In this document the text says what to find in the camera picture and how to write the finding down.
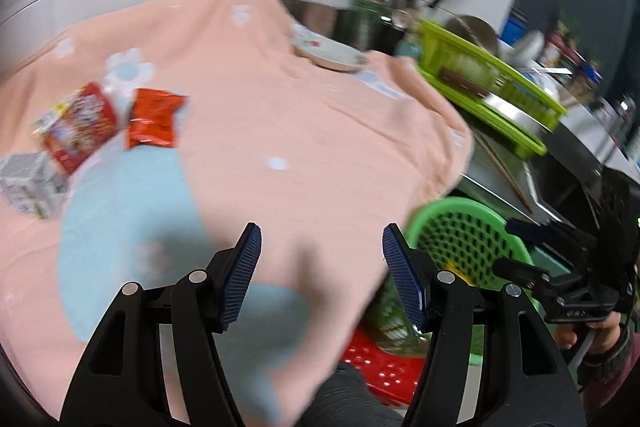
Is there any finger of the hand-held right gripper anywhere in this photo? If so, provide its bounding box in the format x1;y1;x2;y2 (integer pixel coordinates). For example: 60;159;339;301
506;218;591;258
492;258;556;294

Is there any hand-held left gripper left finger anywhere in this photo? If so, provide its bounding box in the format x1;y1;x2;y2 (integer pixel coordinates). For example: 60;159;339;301
60;222;263;427

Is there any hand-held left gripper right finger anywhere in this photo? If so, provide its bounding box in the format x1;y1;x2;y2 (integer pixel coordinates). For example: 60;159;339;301
381;223;587;427

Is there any green perforated basket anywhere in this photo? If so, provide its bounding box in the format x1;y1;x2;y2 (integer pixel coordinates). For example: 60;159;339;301
365;197;543;365

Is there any person's right forearm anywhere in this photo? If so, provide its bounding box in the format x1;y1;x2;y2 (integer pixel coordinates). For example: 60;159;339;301
577;324;640;413

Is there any person's right hand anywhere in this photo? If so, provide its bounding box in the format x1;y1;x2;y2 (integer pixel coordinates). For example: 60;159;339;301
556;311;632;360

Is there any pair of wooden chopsticks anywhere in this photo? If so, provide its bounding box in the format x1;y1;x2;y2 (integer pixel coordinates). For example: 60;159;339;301
475;132;535;215

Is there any steel sink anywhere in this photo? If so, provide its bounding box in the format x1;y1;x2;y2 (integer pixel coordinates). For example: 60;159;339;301
530;127;616;228

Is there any red plastic stool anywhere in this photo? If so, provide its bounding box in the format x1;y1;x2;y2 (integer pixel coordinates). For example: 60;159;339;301
342;326;436;408

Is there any person's leg in grey trousers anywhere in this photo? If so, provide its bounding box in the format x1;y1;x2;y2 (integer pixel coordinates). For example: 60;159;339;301
300;362;406;427

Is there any steel cleaver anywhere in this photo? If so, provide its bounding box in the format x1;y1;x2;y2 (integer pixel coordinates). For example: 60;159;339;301
440;69;556;132

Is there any peach flower-print blanket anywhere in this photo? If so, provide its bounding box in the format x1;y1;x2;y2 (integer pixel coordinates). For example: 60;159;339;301
0;0;476;427

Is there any green dish rack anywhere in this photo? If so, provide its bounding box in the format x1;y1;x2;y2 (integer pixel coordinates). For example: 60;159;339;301
416;18;568;158

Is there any red snack packet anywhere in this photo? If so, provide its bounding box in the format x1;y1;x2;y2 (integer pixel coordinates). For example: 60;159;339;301
127;88;190;150

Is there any white bowl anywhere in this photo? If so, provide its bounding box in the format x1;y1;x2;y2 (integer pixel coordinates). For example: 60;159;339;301
510;29;546;68

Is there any blue container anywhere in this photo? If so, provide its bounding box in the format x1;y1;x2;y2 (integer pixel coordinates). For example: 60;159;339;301
500;9;528;48

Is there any steel bowl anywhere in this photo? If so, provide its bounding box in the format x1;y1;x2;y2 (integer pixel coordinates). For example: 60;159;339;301
445;14;498;52

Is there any red snack canister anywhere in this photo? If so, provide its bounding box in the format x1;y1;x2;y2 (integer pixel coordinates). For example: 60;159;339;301
32;82;123;175

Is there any small white milk carton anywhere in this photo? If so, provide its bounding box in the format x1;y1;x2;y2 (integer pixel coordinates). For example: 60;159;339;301
0;151;71;220

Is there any white flower-print plate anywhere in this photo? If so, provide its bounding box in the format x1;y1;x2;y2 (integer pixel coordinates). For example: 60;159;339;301
291;24;367;72

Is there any dark utensil holder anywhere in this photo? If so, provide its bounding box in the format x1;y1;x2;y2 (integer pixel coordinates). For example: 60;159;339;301
350;0;416;55

